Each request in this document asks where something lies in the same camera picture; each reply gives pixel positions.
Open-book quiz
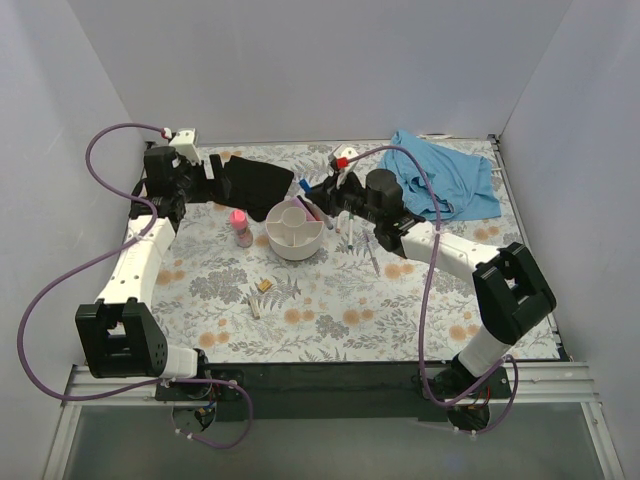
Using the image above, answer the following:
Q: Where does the blue capped white marker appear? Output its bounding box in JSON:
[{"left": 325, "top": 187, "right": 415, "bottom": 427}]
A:
[{"left": 299, "top": 179, "right": 334, "bottom": 230}]

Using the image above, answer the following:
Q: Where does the purple highlighter pink cap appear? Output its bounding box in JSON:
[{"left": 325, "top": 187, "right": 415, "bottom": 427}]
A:
[{"left": 291, "top": 195, "right": 319, "bottom": 222}]

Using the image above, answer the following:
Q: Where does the orange capped white marker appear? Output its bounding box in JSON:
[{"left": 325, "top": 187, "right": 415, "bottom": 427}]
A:
[{"left": 335, "top": 211, "right": 348, "bottom": 234}]

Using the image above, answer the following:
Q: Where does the green capped white marker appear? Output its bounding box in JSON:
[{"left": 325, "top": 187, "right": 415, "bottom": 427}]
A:
[{"left": 347, "top": 213, "right": 354, "bottom": 251}]

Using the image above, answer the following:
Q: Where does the pink capped small bottle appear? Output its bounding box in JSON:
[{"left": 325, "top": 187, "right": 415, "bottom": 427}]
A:
[{"left": 229, "top": 209, "right": 253, "bottom": 248}]

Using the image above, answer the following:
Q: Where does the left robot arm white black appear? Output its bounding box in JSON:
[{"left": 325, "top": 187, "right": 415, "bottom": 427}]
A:
[{"left": 75, "top": 146, "right": 231, "bottom": 400}]

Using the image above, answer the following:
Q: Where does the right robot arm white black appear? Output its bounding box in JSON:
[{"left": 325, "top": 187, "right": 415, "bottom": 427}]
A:
[{"left": 304, "top": 169, "right": 557, "bottom": 398}]

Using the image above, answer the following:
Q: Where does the black folded cloth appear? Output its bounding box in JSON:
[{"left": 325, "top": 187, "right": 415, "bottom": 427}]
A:
[{"left": 218, "top": 156, "right": 294, "bottom": 222}]

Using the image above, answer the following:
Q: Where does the white round divided organizer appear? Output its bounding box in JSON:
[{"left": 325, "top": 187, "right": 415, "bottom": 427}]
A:
[{"left": 265, "top": 197, "right": 325, "bottom": 261}]

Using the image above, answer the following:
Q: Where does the floral patterned table mat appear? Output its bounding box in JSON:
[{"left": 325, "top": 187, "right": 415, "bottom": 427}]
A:
[{"left": 92, "top": 139, "right": 561, "bottom": 362}]

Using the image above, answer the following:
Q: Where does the blue cloth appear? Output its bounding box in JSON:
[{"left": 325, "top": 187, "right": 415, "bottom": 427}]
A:
[{"left": 379, "top": 130, "right": 501, "bottom": 221}]

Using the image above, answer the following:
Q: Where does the gold binder clip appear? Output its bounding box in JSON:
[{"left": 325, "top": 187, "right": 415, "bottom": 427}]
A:
[{"left": 257, "top": 279, "right": 272, "bottom": 293}]

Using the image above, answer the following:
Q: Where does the small beige eraser stick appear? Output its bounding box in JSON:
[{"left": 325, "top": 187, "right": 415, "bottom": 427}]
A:
[{"left": 248, "top": 297, "right": 261, "bottom": 319}]

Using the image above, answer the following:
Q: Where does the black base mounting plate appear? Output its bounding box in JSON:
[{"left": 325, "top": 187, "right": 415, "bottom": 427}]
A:
[{"left": 154, "top": 359, "right": 517, "bottom": 421}]

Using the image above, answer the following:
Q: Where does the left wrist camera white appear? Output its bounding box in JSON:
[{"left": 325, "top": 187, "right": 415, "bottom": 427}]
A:
[{"left": 161, "top": 128, "right": 201, "bottom": 165}]

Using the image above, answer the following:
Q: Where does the aluminium frame rail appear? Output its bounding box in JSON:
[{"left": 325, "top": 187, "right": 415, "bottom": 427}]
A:
[{"left": 66, "top": 362, "right": 601, "bottom": 406}]

